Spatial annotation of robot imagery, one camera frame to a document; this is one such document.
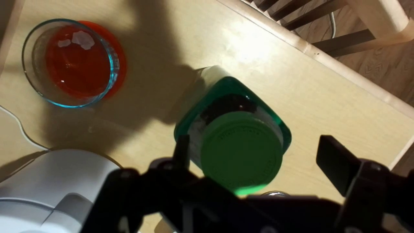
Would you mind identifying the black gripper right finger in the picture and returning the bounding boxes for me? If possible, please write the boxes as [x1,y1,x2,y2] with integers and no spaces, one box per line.
[316,133,362,199]

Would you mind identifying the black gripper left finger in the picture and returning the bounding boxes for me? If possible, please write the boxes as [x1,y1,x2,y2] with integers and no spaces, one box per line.
[173,133,191,171]

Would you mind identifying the green plastic container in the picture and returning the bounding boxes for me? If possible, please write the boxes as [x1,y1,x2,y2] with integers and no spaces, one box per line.
[173,75,294,198]

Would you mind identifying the light wooden table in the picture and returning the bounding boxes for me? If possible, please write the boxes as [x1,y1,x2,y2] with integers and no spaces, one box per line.
[0,0,414,233]

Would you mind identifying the white rice cooker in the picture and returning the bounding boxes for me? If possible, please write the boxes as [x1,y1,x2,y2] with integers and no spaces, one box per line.
[0,148,124,233]

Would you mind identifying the clear glass bowl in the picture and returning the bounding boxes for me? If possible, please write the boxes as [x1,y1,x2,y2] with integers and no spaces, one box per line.
[21,17,120,110]

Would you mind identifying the light wooden slatted chair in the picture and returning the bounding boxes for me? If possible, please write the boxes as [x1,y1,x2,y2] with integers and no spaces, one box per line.
[247,0,414,57]

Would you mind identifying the white cooker power cord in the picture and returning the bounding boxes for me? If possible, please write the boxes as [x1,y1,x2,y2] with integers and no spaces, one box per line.
[0,104,49,153]

